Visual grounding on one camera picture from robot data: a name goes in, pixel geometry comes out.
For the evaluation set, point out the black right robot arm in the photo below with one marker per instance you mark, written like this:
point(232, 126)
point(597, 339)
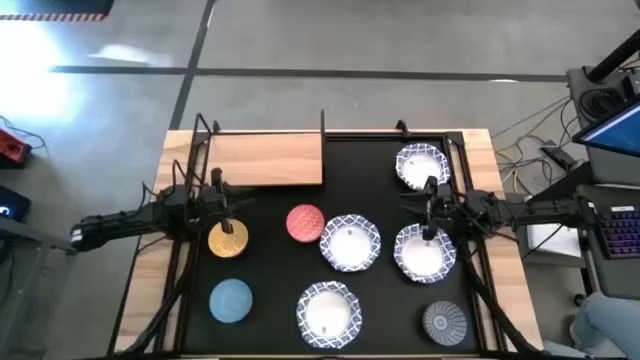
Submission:
point(540, 212)

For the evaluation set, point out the black power strip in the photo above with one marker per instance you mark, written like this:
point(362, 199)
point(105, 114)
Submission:
point(557, 156)

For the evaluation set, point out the backlit black keyboard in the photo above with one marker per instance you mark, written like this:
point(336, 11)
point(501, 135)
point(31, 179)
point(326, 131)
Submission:
point(622, 232)

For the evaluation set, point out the person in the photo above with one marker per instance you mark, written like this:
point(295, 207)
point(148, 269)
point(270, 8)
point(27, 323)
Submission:
point(607, 325)

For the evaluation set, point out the black electronic box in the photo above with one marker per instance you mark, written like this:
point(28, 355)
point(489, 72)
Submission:
point(12, 205)

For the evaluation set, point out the computer monitor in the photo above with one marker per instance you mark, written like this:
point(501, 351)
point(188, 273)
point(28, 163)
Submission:
point(615, 132)

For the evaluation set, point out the small yellow patterned bowl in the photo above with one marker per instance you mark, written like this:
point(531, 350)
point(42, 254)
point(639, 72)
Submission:
point(225, 246)

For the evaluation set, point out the dark grey equipment cart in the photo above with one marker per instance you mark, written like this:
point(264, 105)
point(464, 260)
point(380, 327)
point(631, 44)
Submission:
point(617, 270)

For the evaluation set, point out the grey metal stand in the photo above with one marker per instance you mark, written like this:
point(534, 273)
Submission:
point(30, 240)

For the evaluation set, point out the small red patterned bowl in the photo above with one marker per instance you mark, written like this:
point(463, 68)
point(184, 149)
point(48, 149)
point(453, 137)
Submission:
point(305, 223)

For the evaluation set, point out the small blue patterned bowl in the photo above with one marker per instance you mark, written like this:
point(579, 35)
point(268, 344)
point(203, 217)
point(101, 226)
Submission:
point(231, 301)

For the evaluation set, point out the black hazard striped platform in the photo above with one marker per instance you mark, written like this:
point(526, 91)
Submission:
point(55, 7)

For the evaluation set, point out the black metal table frame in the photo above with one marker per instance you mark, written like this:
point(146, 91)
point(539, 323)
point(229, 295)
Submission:
point(495, 307)

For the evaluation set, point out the blue white paper bowl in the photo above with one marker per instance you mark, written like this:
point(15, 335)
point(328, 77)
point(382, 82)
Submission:
point(327, 315)
point(425, 262)
point(415, 165)
point(350, 245)

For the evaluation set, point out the red box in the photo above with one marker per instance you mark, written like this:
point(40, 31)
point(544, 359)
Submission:
point(12, 147)

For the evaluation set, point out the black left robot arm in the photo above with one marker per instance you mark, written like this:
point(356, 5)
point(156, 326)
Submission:
point(125, 222)

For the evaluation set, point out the white paper sign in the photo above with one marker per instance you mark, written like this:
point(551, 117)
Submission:
point(555, 242)

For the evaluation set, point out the small grey patterned bowl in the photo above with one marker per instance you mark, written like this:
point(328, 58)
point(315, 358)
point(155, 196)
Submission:
point(445, 323)

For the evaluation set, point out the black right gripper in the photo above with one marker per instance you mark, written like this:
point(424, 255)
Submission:
point(437, 205)

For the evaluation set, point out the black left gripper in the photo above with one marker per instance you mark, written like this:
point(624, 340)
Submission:
point(220, 200)

